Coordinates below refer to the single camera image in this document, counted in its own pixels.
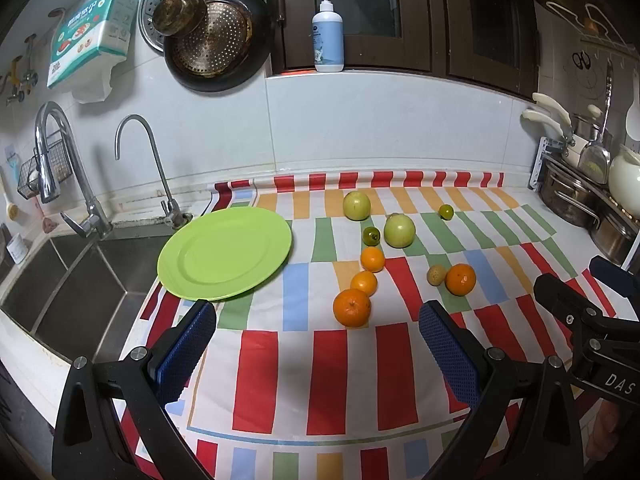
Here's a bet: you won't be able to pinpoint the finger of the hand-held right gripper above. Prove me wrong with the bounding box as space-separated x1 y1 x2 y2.
590 256 640 306
534 274 640 347

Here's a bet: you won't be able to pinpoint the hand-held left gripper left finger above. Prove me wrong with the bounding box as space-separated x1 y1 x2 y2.
52 299 218 480

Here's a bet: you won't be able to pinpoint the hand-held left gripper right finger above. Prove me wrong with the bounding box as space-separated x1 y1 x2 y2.
418 300 585 480

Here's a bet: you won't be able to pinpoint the large orange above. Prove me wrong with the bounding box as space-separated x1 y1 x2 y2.
333 289 372 329
445 263 477 297

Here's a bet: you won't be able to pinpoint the green plate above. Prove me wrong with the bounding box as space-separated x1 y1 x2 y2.
157 207 293 302

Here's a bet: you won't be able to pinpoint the small orange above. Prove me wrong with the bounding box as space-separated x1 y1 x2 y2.
360 246 386 273
350 270 378 296

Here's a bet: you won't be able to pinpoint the green apple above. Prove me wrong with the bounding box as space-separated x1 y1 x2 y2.
342 191 372 222
383 213 416 249

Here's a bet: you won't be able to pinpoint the person's right hand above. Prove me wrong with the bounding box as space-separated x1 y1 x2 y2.
587 402 624 462

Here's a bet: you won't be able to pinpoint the stainless steel pot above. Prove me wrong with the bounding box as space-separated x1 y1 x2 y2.
590 200 640 266
540 160 601 228

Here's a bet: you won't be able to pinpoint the striped colourful tablecloth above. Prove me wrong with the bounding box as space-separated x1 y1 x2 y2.
117 171 618 480

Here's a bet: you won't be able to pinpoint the white ceramic pot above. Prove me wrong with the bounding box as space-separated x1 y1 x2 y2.
607 152 640 201

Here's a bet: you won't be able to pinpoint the stainless steel sink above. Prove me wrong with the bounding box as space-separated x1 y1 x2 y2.
0 232 173 361

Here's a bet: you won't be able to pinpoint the thin gooseneck faucet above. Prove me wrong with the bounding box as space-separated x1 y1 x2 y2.
115 114 193 231

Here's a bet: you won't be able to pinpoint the white spatula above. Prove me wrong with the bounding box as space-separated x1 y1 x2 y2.
625 72 640 146

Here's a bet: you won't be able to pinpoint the hanging metal ladle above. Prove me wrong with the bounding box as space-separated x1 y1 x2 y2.
602 57 616 141

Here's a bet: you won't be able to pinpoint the large chrome faucet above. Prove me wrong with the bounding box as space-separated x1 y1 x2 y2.
34 101 113 240

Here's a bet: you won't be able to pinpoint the black frying pan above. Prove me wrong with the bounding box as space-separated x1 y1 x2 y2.
164 0 275 93

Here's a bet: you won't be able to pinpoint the copper perforated strainer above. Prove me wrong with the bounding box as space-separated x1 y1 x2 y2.
177 2 251 76

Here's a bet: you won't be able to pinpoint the white blue pump bottle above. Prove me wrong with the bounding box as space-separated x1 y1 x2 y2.
312 0 345 73

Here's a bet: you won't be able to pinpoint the small brass saucepan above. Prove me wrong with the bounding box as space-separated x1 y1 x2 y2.
151 0 207 37

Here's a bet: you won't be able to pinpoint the kitchen paper pack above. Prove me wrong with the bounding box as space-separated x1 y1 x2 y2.
46 0 140 104

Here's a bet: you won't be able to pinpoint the white rack bracket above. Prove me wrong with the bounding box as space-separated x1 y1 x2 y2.
531 136 561 192

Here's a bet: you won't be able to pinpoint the cream handled utensils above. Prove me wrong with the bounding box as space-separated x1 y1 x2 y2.
520 91 576 146

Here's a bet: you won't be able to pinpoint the black wire sink caddy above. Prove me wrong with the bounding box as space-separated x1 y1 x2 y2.
15 132 71 198

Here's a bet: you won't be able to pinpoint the white wire wall rack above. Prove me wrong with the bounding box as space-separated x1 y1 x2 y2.
545 0 640 57

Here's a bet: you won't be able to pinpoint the dark wooden window frame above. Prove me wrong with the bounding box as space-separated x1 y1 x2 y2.
270 0 541 101

